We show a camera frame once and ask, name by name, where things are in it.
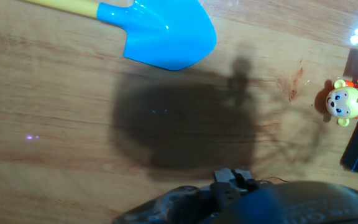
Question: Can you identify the yellow monkey toy white strip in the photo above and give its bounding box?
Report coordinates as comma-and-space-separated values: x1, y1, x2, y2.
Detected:
325, 45, 358, 128

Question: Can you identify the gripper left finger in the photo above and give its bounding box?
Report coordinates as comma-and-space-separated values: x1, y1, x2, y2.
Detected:
209, 167, 242, 208

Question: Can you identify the blue toy shovel yellow shaft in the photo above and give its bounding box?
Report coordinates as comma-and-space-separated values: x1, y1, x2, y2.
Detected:
23, 0, 218, 72

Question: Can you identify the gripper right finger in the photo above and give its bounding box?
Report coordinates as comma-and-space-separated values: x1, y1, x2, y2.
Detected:
234, 168, 260, 192

